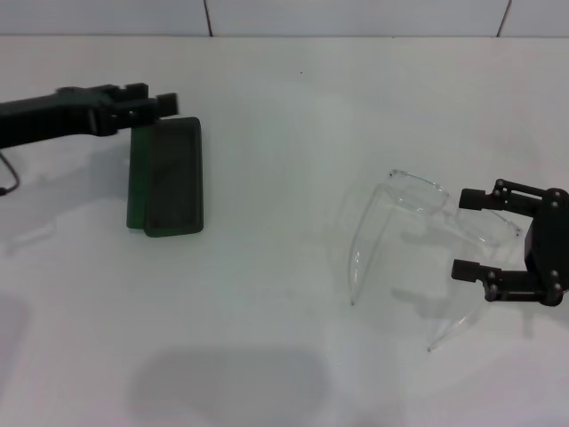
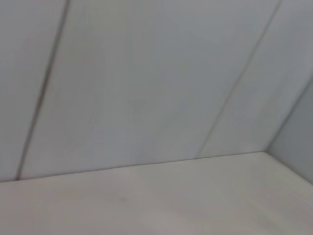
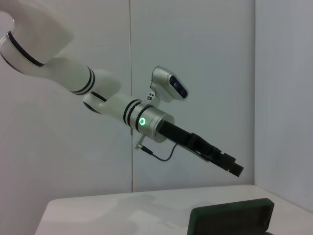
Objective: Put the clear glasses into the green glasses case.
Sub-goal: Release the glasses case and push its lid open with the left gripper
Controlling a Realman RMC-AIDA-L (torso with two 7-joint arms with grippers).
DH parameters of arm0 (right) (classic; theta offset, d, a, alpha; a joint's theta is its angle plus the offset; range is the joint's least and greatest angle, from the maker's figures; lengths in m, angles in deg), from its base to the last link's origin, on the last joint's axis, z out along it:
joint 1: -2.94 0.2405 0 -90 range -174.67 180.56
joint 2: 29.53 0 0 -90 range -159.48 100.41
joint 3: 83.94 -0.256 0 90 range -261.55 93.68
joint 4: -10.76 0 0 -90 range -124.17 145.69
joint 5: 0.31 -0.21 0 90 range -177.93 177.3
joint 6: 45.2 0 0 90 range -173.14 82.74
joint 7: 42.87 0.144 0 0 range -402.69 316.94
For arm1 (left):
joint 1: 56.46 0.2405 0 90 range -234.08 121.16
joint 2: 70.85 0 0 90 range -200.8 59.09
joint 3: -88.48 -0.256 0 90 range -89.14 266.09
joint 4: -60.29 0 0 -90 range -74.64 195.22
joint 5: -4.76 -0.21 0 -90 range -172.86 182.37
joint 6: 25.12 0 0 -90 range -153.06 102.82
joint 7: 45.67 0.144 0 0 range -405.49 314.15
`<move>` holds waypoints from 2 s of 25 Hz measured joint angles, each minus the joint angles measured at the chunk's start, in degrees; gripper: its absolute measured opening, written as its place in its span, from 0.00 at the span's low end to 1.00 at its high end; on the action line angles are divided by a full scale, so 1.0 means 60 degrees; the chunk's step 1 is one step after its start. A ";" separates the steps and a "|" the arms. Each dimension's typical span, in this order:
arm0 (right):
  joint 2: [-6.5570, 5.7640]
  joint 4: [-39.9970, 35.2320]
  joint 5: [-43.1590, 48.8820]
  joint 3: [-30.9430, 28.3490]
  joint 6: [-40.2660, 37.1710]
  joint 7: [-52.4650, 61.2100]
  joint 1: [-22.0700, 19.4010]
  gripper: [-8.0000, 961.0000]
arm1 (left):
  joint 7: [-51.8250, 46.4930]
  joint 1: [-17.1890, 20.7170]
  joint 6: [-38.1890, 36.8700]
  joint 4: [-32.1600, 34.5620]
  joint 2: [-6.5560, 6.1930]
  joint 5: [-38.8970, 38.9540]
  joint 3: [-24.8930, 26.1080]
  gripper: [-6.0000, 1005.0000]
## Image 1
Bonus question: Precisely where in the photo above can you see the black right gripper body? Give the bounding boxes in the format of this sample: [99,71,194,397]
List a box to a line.
[523,186,569,308]

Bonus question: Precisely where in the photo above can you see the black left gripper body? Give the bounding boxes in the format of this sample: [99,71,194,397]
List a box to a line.
[0,84,130,150]

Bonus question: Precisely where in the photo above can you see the clear transparent glasses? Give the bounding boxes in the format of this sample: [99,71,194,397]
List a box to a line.
[349,167,524,352]

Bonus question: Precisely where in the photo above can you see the green glasses case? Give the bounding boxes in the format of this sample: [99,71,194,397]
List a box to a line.
[125,116,205,240]

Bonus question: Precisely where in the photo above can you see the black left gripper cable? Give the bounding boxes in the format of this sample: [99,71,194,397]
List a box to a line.
[0,153,21,197]

